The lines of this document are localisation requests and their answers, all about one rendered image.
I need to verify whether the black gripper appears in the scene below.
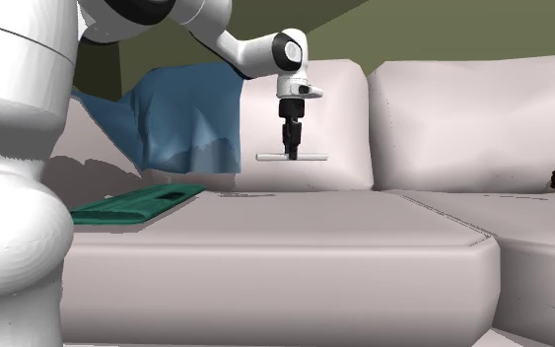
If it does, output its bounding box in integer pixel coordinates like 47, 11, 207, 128
278, 98, 306, 162

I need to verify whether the white stick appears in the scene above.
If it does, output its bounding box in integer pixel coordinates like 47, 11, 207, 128
255, 153, 329, 163

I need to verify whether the pale pink sofa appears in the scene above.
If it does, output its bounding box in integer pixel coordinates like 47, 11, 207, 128
40, 53, 555, 347

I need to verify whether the blue blanket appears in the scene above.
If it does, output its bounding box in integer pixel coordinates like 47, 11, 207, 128
71, 61, 245, 175

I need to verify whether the flat green case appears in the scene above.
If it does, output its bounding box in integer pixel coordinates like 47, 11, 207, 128
69, 183, 207, 226

